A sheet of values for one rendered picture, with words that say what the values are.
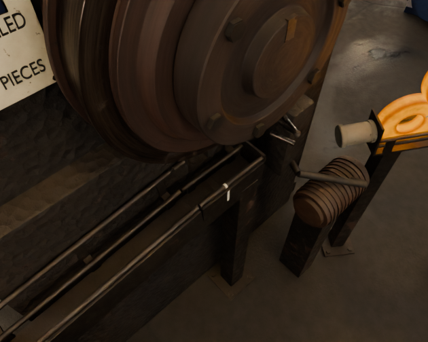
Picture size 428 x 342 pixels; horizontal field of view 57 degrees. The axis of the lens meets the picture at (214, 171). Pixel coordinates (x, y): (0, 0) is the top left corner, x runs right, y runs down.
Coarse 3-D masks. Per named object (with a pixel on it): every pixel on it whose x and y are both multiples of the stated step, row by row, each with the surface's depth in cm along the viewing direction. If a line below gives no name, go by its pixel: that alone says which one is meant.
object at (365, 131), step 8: (368, 120) 101; (336, 128) 102; (344, 128) 99; (352, 128) 100; (360, 128) 99; (368, 128) 99; (376, 128) 99; (336, 136) 103; (344, 136) 99; (352, 136) 99; (360, 136) 99; (368, 136) 100; (376, 136) 99; (344, 144) 100; (352, 144) 101
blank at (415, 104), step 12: (408, 96) 94; (420, 96) 94; (384, 108) 98; (396, 108) 95; (408, 108) 94; (420, 108) 94; (384, 120) 97; (396, 120) 97; (420, 120) 100; (384, 132) 101; (396, 132) 101; (408, 132) 102
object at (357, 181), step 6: (294, 162) 104; (294, 168) 103; (300, 174) 102; (306, 174) 103; (312, 174) 103; (318, 174) 104; (324, 174) 105; (324, 180) 105; (330, 180) 106; (336, 180) 106; (342, 180) 106; (348, 180) 106; (354, 180) 106; (360, 180) 106; (354, 186) 107; (360, 186) 106; (366, 186) 106
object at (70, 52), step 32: (64, 0) 41; (96, 0) 38; (64, 32) 42; (96, 32) 40; (64, 64) 46; (96, 64) 42; (96, 96) 45; (96, 128) 48; (128, 128) 52; (160, 160) 62
